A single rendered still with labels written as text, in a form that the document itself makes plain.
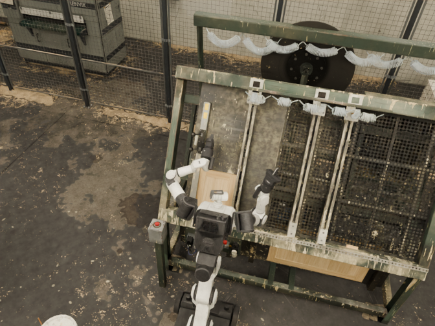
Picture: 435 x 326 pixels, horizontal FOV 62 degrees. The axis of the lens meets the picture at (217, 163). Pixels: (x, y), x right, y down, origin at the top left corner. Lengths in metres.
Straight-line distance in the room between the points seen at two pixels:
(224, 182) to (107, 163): 2.39
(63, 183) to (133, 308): 1.96
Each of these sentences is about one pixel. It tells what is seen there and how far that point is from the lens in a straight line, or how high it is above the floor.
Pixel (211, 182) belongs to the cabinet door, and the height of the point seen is 1.15.
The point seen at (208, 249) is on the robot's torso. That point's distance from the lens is 2.60.
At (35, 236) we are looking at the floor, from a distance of 4.47.
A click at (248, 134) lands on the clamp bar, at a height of 1.57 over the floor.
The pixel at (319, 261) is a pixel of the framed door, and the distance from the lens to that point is 3.63.
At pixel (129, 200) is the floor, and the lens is 4.54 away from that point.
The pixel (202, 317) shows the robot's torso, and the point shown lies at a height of 0.41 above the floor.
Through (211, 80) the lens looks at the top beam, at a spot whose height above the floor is 1.90.
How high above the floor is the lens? 3.30
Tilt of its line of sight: 42 degrees down
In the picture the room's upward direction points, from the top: 4 degrees clockwise
